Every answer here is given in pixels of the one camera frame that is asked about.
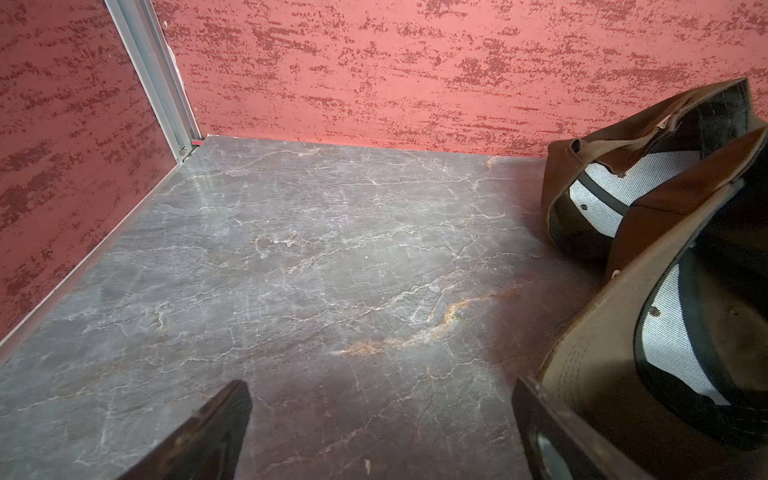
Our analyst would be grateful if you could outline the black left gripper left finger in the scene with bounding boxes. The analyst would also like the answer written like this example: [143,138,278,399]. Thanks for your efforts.
[120,380,252,479]

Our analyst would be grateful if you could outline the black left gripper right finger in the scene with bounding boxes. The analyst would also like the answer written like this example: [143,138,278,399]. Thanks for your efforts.
[511,377,651,479]

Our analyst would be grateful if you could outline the brown baseball cap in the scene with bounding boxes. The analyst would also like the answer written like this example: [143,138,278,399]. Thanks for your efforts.
[539,78,767,479]

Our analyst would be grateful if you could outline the aluminium corner post left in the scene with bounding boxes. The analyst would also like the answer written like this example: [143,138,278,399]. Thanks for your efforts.
[105,0,203,164]

